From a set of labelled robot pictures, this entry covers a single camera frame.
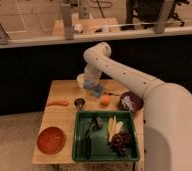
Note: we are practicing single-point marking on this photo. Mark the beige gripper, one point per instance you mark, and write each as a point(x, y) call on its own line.
point(90, 84)

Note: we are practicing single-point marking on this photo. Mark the blue sponge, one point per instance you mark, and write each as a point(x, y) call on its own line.
point(98, 90)

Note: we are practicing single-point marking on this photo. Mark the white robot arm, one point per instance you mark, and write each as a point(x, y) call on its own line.
point(167, 111)

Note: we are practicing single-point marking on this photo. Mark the white paper cup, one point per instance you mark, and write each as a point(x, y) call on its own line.
point(81, 80)

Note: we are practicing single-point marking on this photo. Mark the small metal cup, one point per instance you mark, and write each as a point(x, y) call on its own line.
point(79, 103)

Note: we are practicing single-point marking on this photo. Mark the orange fruit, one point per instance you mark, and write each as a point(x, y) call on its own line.
point(105, 100)

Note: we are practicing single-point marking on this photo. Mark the orange carrot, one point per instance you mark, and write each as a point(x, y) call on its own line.
point(58, 102)

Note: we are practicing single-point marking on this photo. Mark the black utensil in tray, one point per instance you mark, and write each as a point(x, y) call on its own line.
point(96, 124)

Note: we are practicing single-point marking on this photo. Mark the white crumpled item in bowl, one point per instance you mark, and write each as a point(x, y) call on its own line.
point(127, 103)

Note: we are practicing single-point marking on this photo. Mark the yellow banana pieces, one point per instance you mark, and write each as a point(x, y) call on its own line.
point(114, 127)

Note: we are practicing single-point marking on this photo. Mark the purple bowl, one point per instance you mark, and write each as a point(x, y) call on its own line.
point(138, 102)

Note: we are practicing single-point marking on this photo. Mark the green plastic tray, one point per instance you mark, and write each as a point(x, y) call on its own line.
point(100, 148)

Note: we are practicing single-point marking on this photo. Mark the dark grape bunch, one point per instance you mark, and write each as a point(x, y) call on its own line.
point(120, 143)

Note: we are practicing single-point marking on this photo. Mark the wooden table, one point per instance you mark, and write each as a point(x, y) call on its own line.
point(64, 116)

